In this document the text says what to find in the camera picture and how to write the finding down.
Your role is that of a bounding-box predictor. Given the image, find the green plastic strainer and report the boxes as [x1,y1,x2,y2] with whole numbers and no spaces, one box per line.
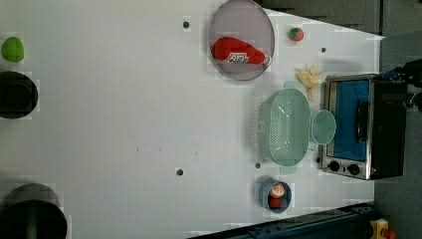
[256,81,311,174]

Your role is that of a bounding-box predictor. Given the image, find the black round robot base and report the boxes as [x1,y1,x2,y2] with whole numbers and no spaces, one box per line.
[0,71,39,120]

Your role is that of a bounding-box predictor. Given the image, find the red ketchup bottle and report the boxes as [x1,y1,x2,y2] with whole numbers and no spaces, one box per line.
[211,37,272,66]

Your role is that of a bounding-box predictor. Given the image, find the blue bowl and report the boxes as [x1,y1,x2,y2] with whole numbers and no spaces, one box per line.
[259,178,292,213]

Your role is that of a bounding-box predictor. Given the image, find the orange slice toy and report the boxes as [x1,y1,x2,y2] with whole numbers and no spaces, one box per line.
[270,182,286,198]

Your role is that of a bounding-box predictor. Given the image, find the small red toy fruit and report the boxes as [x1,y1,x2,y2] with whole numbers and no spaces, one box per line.
[268,196,282,208]

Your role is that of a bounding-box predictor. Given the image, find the purple round plate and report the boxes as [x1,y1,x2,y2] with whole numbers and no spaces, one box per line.
[208,0,275,81]

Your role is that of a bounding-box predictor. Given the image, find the peeled toy banana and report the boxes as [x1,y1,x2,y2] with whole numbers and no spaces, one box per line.
[297,66,326,102]

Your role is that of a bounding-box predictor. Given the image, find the green mug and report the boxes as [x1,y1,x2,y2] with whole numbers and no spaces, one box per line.
[309,110,336,150]

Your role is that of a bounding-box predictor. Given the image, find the red toy strawberry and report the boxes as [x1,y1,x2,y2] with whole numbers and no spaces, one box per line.
[289,28,305,42]

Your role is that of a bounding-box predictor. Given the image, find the black toaster oven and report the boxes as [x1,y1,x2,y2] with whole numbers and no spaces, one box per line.
[321,74,407,180]

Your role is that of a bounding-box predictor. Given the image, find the yellow red device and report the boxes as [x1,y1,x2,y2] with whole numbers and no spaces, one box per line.
[370,219,397,239]

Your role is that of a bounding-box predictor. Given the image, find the green toy fruit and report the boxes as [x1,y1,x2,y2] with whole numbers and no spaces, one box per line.
[1,37,25,63]

